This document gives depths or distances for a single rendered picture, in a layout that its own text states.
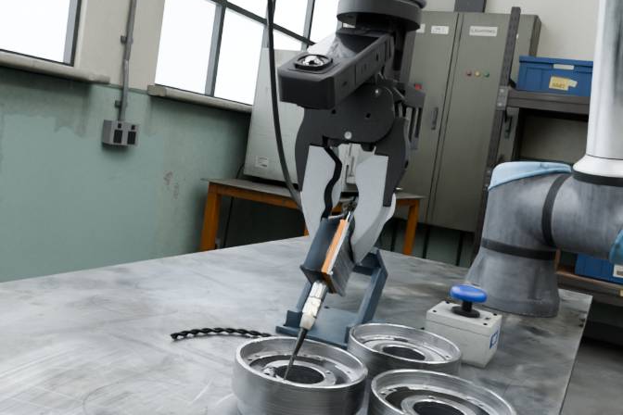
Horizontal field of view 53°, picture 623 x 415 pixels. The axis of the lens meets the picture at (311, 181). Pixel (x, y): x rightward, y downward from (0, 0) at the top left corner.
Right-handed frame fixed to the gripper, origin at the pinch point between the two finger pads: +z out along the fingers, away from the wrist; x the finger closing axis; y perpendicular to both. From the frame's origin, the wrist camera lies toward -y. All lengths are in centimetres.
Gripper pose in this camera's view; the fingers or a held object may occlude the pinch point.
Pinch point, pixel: (336, 244)
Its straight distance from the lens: 51.5
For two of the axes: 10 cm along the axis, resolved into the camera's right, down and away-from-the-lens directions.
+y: 4.3, 0.0, 9.0
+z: -1.4, 9.9, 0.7
